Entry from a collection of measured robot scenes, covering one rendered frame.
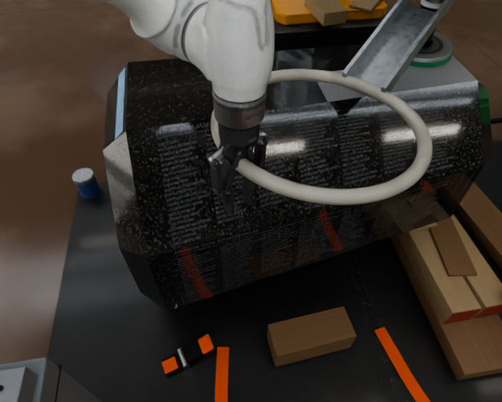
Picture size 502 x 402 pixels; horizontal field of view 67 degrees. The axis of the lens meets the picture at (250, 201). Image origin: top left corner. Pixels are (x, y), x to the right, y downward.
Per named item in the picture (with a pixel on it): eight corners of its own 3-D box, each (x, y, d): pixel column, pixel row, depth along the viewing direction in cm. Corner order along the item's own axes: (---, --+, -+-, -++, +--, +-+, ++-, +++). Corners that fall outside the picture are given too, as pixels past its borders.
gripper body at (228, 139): (231, 136, 64) (232, 176, 71) (270, 119, 68) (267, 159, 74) (207, 115, 68) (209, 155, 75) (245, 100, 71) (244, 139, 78)
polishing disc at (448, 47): (381, 28, 134) (382, 25, 133) (444, 31, 132) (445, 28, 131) (388, 61, 120) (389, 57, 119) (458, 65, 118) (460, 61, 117)
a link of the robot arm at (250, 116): (278, 92, 63) (275, 122, 67) (245, 68, 68) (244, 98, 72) (233, 110, 59) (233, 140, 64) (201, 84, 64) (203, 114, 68)
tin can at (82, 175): (78, 199, 194) (69, 182, 184) (84, 185, 200) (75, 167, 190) (97, 199, 194) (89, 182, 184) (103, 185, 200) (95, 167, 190)
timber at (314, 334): (274, 367, 142) (276, 356, 132) (266, 336, 149) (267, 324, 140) (350, 348, 146) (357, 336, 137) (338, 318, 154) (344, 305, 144)
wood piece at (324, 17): (304, 4, 164) (305, -8, 160) (325, 2, 166) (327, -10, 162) (322, 25, 151) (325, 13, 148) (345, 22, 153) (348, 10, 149)
